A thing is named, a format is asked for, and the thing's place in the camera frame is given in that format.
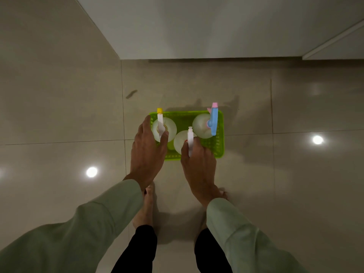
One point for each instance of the person's left hand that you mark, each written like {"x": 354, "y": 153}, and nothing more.
{"x": 146, "y": 159}

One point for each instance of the person's right hand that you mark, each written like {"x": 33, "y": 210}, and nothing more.
{"x": 200, "y": 170}

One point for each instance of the person's right thumb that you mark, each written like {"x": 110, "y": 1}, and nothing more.
{"x": 185, "y": 152}

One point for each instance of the person's left thumb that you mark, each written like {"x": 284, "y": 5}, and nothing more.
{"x": 164, "y": 140}

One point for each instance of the green plastic basket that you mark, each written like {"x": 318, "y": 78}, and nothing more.
{"x": 217, "y": 144}

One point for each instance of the person's left forearm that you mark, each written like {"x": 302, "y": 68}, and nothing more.
{"x": 85, "y": 224}

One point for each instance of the person's right forearm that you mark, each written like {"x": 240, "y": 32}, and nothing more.
{"x": 241, "y": 241}

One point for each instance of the white-trigger white spray bottle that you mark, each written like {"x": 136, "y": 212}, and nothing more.
{"x": 179, "y": 140}

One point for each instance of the yellow-nozzle white spray bottle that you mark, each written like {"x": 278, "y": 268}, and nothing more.
{"x": 169, "y": 127}

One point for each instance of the blue-trigger white spray bottle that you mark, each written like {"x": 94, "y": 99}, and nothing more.
{"x": 200, "y": 125}

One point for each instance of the person's left foot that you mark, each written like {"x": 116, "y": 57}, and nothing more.
{"x": 145, "y": 210}

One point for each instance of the person's right leg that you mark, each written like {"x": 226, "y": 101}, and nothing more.
{"x": 210, "y": 255}

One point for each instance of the person's leg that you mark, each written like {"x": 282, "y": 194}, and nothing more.
{"x": 210, "y": 255}
{"x": 138, "y": 253}

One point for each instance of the person's left leg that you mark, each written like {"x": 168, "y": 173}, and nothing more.
{"x": 138, "y": 253}

